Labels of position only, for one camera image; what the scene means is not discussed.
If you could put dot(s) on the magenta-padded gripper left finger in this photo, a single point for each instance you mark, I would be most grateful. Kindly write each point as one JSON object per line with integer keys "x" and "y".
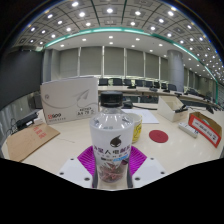
{"x": 75, "y": 171}

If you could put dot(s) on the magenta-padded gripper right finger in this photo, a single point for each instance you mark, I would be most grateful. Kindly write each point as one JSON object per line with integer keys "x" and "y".
{"x": 148, "y": 171}

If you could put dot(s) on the clear bottle with white label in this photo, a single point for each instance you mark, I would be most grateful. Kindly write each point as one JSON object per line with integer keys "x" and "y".
{"x": 111, "y": 133}

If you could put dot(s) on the flat round red coaster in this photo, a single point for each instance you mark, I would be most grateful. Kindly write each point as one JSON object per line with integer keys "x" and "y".
{"x": 158, "y": 136}

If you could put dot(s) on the white and yellow mug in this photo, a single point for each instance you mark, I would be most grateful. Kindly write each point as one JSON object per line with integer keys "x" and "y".
{"x": 137, "y": 128}

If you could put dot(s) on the brown paper envelope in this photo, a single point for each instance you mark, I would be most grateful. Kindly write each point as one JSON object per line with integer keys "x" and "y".
{"x": 30, "y": 141}

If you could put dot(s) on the white printed paper sheet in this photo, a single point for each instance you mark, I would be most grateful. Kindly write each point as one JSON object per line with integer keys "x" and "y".
{"x": 146, "y": 116}

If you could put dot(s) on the white desk organizer box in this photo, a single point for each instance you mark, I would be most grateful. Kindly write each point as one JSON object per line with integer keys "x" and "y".
{"x": 168, "y": 110}

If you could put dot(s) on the open cardboard box red edge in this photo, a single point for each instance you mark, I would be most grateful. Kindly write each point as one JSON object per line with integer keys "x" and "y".
{"x": 204, "y": 130}

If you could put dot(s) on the black desk phone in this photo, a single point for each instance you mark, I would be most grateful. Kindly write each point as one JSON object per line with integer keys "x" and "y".
{"x": 127, "y": 104}

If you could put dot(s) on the black power adapter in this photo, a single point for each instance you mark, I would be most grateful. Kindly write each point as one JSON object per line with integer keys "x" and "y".
{"x": 26, "y": 120}

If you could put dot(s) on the black clip in organizer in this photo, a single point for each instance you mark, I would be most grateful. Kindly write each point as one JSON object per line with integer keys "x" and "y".
{"x": 181, "y": 108}

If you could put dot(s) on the large white cardboard box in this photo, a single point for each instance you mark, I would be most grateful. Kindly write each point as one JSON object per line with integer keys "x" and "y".
{"x": 68, "y": 100}

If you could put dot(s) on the long curved conference desk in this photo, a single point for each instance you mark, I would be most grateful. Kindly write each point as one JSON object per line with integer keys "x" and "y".
{"x": 143, "y": 90}

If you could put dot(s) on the black desk microphone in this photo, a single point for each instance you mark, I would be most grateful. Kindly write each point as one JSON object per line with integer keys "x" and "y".
{"x": 210, "y": 110}

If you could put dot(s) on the row of black office chairs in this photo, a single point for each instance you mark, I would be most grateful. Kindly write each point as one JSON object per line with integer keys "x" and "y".
{"x": 117, "y": 81}

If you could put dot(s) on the ceiling lights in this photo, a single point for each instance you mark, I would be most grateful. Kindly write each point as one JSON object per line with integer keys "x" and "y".
{"x": 109, "y": 10}

